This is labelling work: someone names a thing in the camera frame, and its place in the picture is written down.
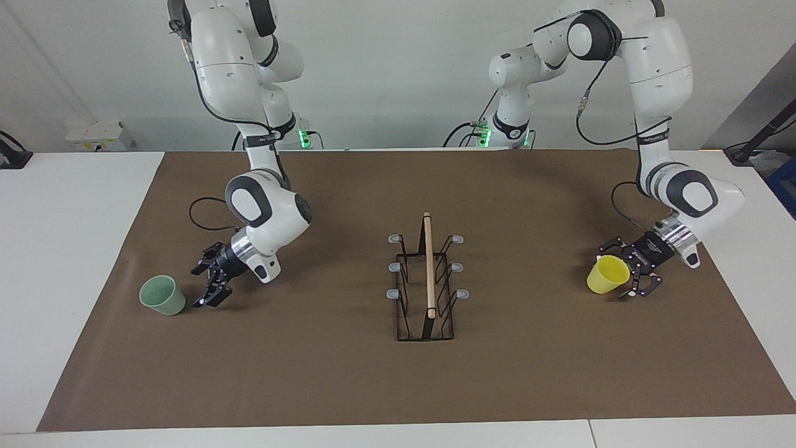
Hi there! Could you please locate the brown table mat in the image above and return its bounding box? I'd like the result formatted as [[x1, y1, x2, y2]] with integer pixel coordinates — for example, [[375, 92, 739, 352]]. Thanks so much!
[[36, 148, 796, 432]]

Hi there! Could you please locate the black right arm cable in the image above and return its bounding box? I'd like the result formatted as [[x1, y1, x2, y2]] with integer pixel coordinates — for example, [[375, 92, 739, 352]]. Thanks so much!
[[169, 12, 290, 232]]

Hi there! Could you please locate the blue box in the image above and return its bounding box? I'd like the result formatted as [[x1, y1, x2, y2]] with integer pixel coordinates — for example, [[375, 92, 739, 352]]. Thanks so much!
[[766, 156, 796, 220]]

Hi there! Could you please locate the black base cable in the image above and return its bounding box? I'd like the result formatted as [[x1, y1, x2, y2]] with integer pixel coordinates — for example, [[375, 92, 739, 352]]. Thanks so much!
[[233, 128, 324, 151], [443, 87, 501, 148]]

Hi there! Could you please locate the black pole stand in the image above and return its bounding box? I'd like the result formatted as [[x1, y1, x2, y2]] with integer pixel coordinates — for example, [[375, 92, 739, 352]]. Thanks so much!
[[723, 100, 796, 166]]

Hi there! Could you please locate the yellow plastic cup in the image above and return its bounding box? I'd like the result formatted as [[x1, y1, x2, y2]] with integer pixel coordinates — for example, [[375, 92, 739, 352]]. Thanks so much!
[[586, 255, 632, 294]]

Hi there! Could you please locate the white power strip box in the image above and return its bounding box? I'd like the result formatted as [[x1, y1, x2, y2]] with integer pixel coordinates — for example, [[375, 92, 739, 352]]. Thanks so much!
[[65, 121, 134, 152]]

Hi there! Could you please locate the pale green plastic cup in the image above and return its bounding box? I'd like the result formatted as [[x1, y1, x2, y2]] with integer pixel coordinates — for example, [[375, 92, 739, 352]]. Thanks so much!
[[139, 274, 187, 316]]

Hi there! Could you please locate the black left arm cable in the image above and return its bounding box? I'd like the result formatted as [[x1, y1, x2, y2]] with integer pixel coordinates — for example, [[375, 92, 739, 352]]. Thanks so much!
[[535, 12, 672, 234]]

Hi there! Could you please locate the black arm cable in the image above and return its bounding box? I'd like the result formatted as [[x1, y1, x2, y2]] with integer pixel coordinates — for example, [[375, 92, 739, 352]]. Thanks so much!
[[169, 12, 290, 232], [535, 12, 672, 234]]

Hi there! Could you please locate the black wire cup rack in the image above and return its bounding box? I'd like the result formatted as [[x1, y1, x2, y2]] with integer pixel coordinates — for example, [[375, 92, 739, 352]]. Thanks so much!
[[387, 212, 470, 342]]

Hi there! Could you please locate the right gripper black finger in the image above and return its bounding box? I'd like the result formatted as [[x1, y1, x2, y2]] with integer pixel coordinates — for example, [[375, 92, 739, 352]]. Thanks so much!
[[190, 243, 220, 276], [193, 274, 233, 309]]

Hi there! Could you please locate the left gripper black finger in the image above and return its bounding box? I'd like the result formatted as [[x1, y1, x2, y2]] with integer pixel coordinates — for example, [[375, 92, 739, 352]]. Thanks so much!
[[619, 268, 663, 299], [598, 236, 635, 257]]

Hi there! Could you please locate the black clamp stand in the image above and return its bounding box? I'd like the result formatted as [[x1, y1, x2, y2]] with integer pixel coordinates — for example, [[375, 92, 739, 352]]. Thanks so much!
[[0, 131, 33, 170]]

